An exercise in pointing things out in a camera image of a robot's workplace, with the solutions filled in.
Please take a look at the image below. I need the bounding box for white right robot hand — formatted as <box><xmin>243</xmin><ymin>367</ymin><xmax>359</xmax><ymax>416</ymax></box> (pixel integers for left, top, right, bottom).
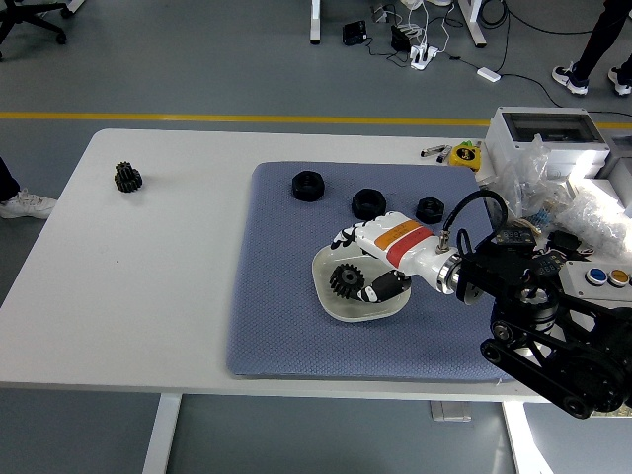
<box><xmin>329</xmin><ymin>210</ymin><xmax>451</xmax><ymax>304</ymax></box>

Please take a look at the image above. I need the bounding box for large black gear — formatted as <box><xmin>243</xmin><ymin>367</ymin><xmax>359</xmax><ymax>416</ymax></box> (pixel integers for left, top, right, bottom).
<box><xmin>328</xmin><ymin>263</ymin><xmax>366</xmax><ymax>302</ymax></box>

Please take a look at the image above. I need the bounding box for white square dish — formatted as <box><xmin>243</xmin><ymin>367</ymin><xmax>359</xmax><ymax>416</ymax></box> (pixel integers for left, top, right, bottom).
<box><xmin>310</xmin><ymin>244</ymin><xmax>414</xmax><ymax>323</ymax></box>

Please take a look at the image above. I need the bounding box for small black hex nut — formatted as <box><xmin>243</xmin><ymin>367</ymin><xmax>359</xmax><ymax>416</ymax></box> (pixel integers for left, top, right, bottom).
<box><xmin>415</xmin><ymin>197</ymin><xmax>446</xmax><ymax>225</ymax></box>

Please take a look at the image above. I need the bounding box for large black hex nut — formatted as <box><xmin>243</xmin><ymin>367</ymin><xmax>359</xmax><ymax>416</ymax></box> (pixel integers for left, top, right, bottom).
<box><xmin>351</xmin><ymin>188</ymin><xmax>387</xmax><ymax>219</ymax></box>
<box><xmin>289</xmin><ymin>170</ymin><xmax>325</xmax><ymax>202</ymax></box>

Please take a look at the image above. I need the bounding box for white push-button control box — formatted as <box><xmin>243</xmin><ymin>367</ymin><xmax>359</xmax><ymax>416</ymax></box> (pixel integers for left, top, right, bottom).
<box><xmin>562</xmin><ymin>256</ymin><xmax>632</xmax><ymax>308</ymax></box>

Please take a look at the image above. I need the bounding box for yellow tape measure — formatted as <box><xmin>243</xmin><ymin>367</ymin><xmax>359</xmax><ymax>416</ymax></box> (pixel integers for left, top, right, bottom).
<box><xmin>447</xmin><ymin>141</ymin><xmax>483</xmax><ymax>172</ymax></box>

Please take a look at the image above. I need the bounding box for black digital display module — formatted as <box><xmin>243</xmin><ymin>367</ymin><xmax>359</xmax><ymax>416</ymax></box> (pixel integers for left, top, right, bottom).
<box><xmin>495</xmin><ymin>226</ymin><xmax>538</xmax><ymax>249</ymax></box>

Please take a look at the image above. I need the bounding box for blue-grey quilted mat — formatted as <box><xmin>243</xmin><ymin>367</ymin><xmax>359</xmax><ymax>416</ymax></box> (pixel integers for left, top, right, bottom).
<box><xmin>225</xmin><ymin>161</ymin><xmax>530</xmax><ymax>381</ymax></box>

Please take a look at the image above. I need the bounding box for clear plastic parts bag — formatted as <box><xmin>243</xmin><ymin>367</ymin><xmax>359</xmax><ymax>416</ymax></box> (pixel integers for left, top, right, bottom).
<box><xmin>486</xmin><ymin>133</ymin><xmax>562</xmax><ymax>233</ymax></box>

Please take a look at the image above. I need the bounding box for small black module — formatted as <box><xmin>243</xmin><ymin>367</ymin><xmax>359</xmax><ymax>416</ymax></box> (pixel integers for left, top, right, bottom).
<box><xmin>547</xmin><ymin>229</ymin><xmax>584</xmax><ymax>254</ymax></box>

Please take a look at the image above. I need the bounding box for white power strip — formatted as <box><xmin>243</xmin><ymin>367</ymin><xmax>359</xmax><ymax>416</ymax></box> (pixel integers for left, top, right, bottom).
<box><xmin>409</xmin><ymin>43</ymin><xmax>440</xmax><ymax>70</ymax></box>

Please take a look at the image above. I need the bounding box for bubble wrap bag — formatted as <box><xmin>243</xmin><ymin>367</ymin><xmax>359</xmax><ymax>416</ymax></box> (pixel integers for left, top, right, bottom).
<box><xmin>557</xmin><ymin>185</ymin><xmax>632</xmax><ymax>258</ymax></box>

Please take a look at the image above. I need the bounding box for upright black power adapter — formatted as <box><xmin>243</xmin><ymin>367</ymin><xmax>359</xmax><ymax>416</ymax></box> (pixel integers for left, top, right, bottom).
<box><xmin>389</xmin><ymin>24</ymin><xmax>412</xmax><ymax>52</ymax></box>

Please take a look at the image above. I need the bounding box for flat black power adapter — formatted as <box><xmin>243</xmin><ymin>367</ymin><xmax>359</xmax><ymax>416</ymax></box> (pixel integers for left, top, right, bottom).
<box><xmin>342</xmin><ymin>20</ymin><xmax>367</xmax><ymax>46</ymax></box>

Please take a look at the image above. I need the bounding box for white desk leg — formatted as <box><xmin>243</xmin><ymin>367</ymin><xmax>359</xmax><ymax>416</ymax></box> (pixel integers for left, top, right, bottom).
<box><xmin>456</xmin><ymin>0</ymin><xmax>488</xmax><ymax>49</ymax></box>
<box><xmin>309</xmin><ymin>0</ymin><xmax>325</xmax><ymax>46</ymax></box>

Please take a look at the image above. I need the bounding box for white table leg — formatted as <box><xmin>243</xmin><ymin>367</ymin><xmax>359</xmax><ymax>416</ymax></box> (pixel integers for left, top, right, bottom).
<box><xmin>142</xmin><ymin>394</ymin><xmax>183</xmax><ymax>474</ymax></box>
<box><xmin>502</xmin><ymin>400</ymin><xmax>554</xmax><ymax>474</ymax></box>

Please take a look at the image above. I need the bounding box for black stacked double gear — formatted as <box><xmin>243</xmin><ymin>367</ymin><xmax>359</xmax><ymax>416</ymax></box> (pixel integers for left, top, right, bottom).
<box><xmin>114</xmin><ymin>162</ymin><xmax>143</xmax><ymax>194</ymax></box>

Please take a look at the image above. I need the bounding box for person in dark trousers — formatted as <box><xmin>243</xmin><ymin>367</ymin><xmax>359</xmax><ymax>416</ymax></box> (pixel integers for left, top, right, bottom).
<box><xmin>551</xmin><ymin>0</ymin><xmax>632</xmax><ymax>97</ymax></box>

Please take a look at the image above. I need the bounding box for person in white shoes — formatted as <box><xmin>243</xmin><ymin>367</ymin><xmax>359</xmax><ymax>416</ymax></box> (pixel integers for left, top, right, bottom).
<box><xmin>0</xmin><ymin>156</ymin><xmax>58</xmax><ymax>220</ymax></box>

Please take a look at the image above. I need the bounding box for black office chair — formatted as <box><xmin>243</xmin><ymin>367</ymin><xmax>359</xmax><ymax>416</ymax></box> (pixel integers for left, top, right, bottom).
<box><xmin>0</xmin><ymin>0</ymin><xmax>69</xmax><ymax>60</ymax></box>

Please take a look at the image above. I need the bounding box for grey under-table bracket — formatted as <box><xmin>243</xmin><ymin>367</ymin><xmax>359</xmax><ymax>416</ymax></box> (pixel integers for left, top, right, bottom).
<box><xmin>429</xmin><ymin>400</ymin><xmax>473</xmax><ymax>423</ymax></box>

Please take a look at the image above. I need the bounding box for grey electrical enclosure box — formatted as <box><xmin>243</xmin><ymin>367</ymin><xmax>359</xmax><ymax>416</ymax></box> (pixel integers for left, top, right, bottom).
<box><xmin>481</xmin><ymin>106</ymin><xmax>611</xmax><ymax>184</ymax></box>

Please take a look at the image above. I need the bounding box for black floor cable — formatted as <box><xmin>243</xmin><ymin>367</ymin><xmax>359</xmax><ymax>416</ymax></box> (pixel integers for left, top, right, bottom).
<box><xmin>498</xmin><ymin>72</ymin><xmax>567</xmax><ymax>109</ymax></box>

